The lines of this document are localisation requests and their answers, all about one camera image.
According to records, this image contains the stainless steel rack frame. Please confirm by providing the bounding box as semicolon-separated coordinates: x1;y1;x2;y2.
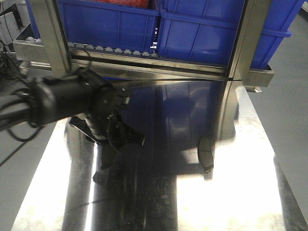
13;0;274;140

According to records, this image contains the large blue plastic bin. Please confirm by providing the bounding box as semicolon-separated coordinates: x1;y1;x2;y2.
157;0;304;69

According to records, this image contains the grey brake pad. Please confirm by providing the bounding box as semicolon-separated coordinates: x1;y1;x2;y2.
101;144;120;170
197;136;215;174

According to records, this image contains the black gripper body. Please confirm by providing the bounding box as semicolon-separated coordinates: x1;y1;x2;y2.
69;88;145;152

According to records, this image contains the blue plastic bin left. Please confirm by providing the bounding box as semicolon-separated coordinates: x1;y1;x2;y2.
57;0;160;52

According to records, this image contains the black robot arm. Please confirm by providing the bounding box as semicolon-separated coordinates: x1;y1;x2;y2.
0;67;145;152

